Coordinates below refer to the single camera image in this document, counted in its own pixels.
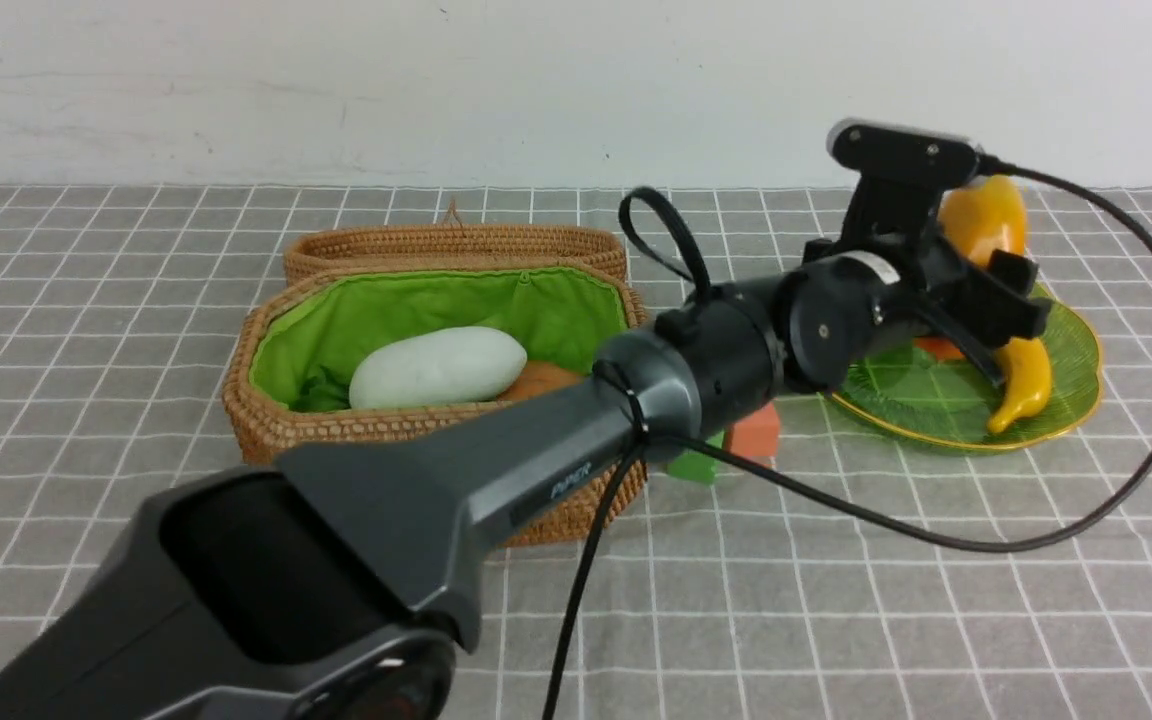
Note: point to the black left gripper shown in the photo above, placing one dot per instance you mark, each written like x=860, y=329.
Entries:
x=892, y=276

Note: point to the orange yellow toy mango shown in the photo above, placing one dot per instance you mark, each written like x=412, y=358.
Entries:
x=987, y=224

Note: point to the woven wicker basket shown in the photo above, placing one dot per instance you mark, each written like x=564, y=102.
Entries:
x=287, y=383

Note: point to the woven wicker basket lid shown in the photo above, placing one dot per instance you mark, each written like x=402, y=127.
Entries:
x=316, y=252

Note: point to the orange foam cube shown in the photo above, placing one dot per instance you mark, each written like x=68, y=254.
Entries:
x=757, y=436

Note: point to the green glass leaf plate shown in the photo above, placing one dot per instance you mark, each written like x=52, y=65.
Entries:
x=927, y=394

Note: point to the white radish with leaves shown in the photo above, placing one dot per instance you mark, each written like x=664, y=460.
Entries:
x=463, y=365

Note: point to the brown toy potato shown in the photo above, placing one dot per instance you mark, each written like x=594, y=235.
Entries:
x=537, y=379

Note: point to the green foam cube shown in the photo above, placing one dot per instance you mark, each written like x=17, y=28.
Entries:
x=693, y=467

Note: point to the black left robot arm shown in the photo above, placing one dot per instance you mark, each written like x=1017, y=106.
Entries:
x=339, y=582

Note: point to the grey checked tablecloth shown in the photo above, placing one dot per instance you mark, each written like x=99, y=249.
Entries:
x=119, y=307

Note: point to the yellow toy banana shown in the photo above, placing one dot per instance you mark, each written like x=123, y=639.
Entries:
x=1028, y=383

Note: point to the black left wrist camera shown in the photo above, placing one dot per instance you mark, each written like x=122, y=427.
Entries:
x=919, y=157

